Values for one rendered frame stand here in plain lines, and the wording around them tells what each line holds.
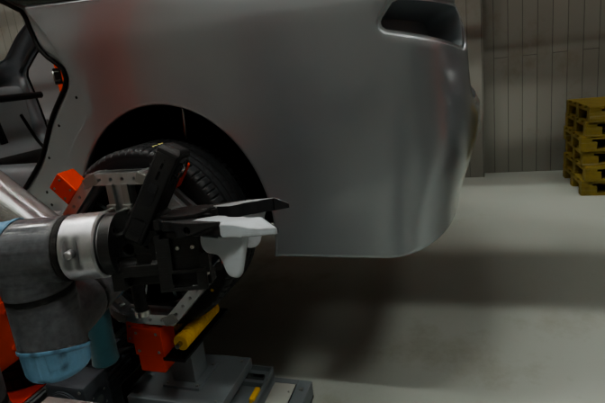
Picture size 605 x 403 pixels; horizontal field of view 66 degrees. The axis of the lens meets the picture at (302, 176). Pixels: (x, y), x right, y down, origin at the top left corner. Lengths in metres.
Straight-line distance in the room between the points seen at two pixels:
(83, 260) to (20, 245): 0.07
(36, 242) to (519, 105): 5.26
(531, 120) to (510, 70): 0.58
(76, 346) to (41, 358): 0.04
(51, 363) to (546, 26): 5.32
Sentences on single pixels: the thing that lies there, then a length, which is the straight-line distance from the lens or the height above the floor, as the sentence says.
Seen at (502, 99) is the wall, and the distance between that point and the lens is 5.52.
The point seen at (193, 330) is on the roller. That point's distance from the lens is 1.77.
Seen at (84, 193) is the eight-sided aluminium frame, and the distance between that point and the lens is 1.71.
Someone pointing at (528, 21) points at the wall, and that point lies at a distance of 5.53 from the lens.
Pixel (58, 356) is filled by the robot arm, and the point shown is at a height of 1.10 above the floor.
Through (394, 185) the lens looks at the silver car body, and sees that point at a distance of 1.49.
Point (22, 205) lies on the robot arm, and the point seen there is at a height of 1.24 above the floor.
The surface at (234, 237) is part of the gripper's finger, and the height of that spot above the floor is 1.23.
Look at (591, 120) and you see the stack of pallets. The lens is 4.70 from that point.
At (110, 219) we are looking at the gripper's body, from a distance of 0.55.
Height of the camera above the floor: 1.39
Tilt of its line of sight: 13 degrees down
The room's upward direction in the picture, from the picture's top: 6 degrees counter-clockwise
